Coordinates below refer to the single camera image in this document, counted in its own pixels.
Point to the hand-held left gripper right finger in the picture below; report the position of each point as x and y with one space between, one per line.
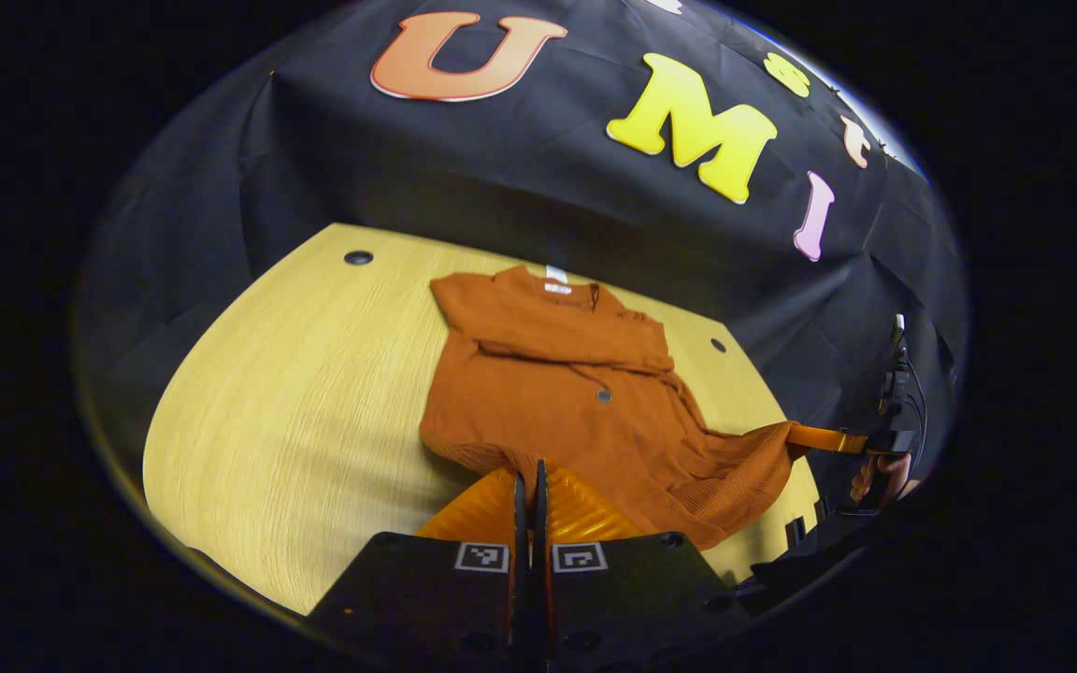
632 598

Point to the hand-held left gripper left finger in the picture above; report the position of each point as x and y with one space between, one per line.
426 598

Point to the black backdrop cloth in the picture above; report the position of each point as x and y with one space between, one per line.
501 159

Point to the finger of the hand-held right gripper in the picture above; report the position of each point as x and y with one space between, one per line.
828 438

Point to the orange jacket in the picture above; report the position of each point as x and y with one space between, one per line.
585 402

